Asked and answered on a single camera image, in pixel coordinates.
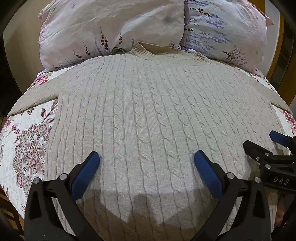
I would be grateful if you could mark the pink floral pillow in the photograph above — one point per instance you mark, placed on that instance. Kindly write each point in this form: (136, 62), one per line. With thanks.
(104, 30)

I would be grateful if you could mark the lavender print pillow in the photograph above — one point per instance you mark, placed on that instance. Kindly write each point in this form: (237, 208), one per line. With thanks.
(222, 32)

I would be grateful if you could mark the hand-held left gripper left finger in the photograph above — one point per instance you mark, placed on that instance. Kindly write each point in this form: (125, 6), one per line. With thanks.
(86, 170)

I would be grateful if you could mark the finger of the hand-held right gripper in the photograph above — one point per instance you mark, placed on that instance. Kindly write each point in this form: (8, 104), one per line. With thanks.
(255, 149)
(280, 138)

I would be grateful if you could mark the person's right hand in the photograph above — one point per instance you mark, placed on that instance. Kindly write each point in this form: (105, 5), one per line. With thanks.
(281, 207)

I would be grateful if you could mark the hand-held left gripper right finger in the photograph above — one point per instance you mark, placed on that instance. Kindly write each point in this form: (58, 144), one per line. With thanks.
(208, 171)

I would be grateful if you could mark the white floral quilted bedspread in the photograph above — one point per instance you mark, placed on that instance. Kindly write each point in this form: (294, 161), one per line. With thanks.
(25, 148)

